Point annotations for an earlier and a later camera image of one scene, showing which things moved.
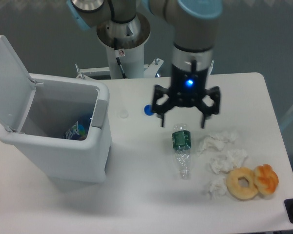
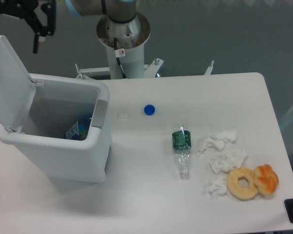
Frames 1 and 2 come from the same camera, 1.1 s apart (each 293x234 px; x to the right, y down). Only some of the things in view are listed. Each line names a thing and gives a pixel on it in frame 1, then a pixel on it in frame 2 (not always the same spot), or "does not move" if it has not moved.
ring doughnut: x=240 y=192 does not move
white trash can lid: x=11 y=87 does not move
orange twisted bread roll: x=266 y=179 does not move
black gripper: x=187 y=87 -> x=21 y=9
